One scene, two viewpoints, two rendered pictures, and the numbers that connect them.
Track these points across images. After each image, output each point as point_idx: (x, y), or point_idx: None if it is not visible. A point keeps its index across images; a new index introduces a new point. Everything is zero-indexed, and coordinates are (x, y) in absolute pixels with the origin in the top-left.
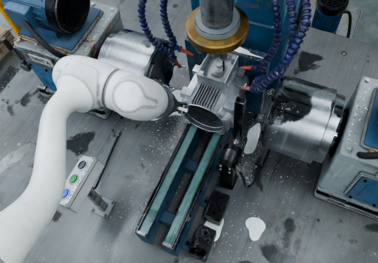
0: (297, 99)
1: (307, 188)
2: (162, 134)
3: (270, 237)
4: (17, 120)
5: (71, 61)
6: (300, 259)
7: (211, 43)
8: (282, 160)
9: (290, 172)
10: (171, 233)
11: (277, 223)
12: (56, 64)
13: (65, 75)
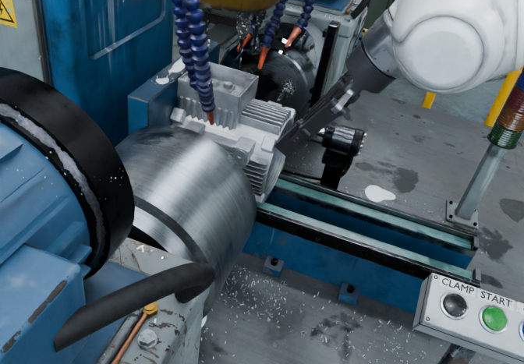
0: (289, 30)
1: (315, 146)
2: (242, 298)
3: (386, 183)
4: None
5: None
6: (400, 164)
7: None
8: None
9: (295, 156)
10: (454, 240)
11: (366, 174)
12: (473, 12)
13: None
